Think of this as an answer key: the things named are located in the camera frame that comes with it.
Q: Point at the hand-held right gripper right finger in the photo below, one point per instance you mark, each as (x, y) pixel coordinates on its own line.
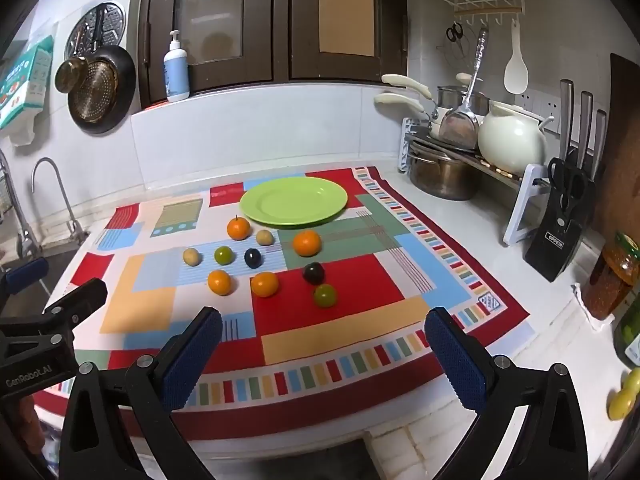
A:
(456, 360)

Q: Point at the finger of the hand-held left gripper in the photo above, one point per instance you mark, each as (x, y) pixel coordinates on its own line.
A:
(80, 300)
(25, 272)

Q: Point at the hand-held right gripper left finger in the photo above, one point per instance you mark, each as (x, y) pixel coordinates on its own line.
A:
(192, 357)

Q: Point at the beige round fruit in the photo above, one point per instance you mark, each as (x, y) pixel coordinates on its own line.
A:
(191, 257)
(264, 237)

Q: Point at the dark plum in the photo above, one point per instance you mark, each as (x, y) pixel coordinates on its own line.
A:
(253, 258)
(314, 273)

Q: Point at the green round fruit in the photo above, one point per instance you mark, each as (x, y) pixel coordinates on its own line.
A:
(325, 295)
(225, 255)

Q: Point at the green plate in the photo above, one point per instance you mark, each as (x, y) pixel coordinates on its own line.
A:
(292, 200)

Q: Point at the chrome gooseneck faucet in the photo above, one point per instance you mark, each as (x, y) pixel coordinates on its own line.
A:
(74, 222)

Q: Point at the colourful patchwork table mat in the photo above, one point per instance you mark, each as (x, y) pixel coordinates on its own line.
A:
(350, 285)

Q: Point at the orange with stem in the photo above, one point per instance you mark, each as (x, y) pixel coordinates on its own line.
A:
(238, 229)

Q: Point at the black knife block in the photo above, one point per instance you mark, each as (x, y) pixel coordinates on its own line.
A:
(555, 250)

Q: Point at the steel pot rack white ends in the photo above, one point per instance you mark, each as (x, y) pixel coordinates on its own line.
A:
(525, 205)

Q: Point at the sauce jar green label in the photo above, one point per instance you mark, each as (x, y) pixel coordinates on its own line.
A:
(607, 280)

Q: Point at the yellow plastic thing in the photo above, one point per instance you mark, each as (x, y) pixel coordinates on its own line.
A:
(625, 400)

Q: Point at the green glass bottle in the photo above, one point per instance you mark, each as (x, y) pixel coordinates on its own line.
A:
(631, 335)

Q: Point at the large steel pot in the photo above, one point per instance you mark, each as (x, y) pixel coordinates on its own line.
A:
(442, 175)

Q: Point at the black kitchen scissors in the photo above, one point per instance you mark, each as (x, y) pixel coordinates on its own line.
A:
(566, 202)

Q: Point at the teal white tissue pack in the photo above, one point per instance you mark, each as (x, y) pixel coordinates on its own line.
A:
(25, 80)

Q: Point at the small brass pan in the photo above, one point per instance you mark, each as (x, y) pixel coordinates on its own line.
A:
(69, 75)

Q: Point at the black frying pan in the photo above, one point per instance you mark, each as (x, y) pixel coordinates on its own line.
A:
(127, 80)

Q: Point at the white ceramic pot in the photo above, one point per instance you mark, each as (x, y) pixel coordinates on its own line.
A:
(510, 140)

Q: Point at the blue white pump bottle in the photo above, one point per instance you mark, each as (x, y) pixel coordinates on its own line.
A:
(176, 75)

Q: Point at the round metal steamer rack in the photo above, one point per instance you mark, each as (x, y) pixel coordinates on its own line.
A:
(116, 17)

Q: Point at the wooden cutting board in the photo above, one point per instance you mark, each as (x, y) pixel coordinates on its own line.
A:
(622, 135)

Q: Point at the brown framed window sash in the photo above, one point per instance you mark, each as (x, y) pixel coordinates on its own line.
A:
(302, 35)
(155, 20)

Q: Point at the white rice paddle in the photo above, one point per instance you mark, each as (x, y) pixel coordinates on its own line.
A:
(515, 75)

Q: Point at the cardboard sheet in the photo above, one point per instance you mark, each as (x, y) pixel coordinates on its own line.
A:
(347, 42)

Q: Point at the white wall sockets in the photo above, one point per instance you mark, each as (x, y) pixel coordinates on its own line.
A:
(550, 107)

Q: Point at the black scissors on wall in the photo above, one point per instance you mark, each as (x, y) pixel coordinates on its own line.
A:
(454, 34)

